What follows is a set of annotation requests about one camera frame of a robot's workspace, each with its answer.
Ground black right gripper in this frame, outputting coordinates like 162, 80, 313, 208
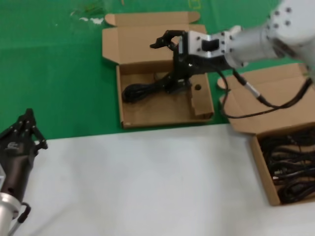
149, 29, 234, 95

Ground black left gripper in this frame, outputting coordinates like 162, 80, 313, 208
0, 108, 48, 200

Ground black power cord with plug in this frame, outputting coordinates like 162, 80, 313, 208
122, 71, 192, 103

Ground cardboard box with round holes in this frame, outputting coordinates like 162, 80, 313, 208
102, 11, 215, 129

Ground green table cloth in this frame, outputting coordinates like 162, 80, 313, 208
0, 0, 315, 141

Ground white torn tape scraps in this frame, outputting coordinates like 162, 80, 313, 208
69, 3, 104, 26

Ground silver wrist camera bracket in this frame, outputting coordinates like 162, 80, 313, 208
179, 29, 234, 60

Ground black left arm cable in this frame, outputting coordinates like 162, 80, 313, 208
9, 203, 32, 234

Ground cardboard box holding cords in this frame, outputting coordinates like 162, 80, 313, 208
216, 62, 315, 207

